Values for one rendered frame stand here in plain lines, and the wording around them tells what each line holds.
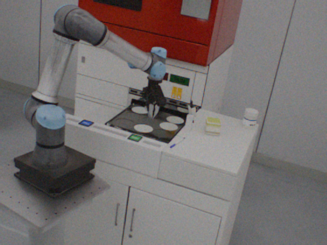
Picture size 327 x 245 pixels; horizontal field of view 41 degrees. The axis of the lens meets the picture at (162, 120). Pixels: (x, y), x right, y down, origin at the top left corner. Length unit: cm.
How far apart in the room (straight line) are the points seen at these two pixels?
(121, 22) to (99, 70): 36
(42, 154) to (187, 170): 63
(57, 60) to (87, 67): 88
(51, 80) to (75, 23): 28
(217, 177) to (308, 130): 220
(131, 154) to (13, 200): 56
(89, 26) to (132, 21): 76
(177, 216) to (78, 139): 60
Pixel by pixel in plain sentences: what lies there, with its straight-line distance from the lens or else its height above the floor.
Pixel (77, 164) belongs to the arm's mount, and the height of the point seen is 91.
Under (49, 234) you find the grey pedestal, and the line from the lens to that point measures 202.
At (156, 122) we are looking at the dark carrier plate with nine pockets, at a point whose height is 90.
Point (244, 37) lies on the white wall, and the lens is 387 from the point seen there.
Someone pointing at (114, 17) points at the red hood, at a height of 138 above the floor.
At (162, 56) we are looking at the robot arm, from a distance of 208.
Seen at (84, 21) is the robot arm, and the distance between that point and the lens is 173.
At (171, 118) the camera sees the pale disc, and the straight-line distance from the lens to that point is 245.
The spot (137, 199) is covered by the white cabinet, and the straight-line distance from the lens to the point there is 211.
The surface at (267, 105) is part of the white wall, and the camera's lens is 398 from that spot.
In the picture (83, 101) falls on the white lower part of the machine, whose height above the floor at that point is 80.
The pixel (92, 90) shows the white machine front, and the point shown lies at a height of 89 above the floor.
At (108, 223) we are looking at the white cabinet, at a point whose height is 48.
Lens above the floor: 186
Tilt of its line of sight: 23 degrees down
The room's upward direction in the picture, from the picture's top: 9 degrees clockwise
